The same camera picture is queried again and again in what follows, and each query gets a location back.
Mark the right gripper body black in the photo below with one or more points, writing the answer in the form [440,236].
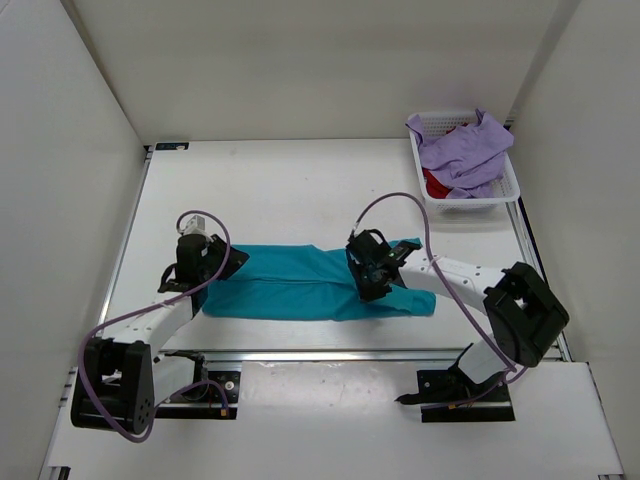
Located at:
[369,286]

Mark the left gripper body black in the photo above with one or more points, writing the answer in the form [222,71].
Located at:
[215,251]

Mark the teal t shirt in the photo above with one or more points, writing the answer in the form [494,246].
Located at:
[304,283]

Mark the lavender t shirt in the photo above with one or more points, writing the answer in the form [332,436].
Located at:
[488,145]

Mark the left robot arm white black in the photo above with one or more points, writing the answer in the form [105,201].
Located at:
[126,375]

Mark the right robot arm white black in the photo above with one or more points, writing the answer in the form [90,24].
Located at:
[525,316]

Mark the red t shirt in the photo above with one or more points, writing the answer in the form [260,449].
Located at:
[448,180]

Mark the blue label sticker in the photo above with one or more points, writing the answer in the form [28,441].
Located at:
[172,146]

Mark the white plastic basket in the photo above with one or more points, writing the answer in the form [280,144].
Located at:
[429,126]

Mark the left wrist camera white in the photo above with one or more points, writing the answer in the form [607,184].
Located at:
[195,225]

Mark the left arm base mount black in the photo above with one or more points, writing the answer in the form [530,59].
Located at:
[212,393]

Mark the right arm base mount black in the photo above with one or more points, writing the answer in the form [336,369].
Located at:
[445,396]

